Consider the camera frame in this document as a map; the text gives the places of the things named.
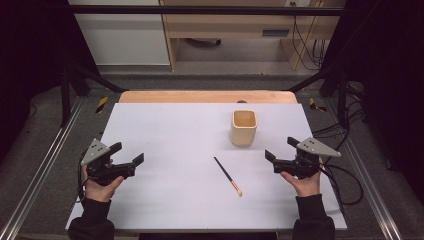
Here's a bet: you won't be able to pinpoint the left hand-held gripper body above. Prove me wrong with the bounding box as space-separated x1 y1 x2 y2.
80 138 136 186

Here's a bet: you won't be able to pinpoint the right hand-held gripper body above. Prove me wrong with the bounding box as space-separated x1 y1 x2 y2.
273 137 342 180

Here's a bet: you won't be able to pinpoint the person's right hand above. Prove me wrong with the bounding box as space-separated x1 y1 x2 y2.
280 162 324 198

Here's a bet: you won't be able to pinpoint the person's left hand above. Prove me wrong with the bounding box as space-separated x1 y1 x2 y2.
81 166 125 203

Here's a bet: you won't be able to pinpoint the beige square cup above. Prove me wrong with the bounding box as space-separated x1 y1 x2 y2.
231 109 259 148

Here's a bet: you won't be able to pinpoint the white table board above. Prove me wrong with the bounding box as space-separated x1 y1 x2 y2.
65 102 348 232

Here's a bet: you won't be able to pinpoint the yellow black hazard tape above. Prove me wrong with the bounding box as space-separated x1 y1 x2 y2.
95 96 110 114
308 97 328 113

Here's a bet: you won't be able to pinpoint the black metal stand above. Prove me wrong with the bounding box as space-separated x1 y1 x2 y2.
285 63 351 129
59 56 129 128

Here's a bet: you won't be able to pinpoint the wooden table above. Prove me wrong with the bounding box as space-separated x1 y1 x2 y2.
118 90 298 104

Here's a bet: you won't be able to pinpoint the black curtain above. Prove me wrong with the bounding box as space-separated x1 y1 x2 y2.
0 0 101 164
321 0 424 204

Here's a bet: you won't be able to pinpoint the white cabinet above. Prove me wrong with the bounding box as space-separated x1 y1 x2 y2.
67 0 171 66

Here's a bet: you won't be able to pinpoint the light wooden desk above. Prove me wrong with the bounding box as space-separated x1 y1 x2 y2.
159 0 348 72

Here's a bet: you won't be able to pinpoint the left hand-held gripper cable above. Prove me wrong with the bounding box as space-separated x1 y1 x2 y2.
76 151 90 204

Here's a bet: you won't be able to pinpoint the hand-held gripper cable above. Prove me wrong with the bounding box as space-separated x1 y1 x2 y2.
319 162 365 214
76 151 90 204

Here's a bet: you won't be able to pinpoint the black floor cables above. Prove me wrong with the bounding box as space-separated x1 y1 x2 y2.
312 81 366 158

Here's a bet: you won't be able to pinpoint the right hand-held gripper cable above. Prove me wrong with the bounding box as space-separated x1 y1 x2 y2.
319 162 365 214

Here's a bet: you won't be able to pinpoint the black-handled paintbrush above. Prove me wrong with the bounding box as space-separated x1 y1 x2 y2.
213 156 244 198

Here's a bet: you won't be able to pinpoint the aluminium rail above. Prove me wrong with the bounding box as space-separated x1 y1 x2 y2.
324 99 405 240
0 96 86 240

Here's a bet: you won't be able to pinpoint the black hanging cables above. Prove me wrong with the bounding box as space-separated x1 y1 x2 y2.
290 1 328 71

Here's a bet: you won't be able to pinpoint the black horizontal frame bar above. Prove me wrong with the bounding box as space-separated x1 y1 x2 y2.
66 4 345 17

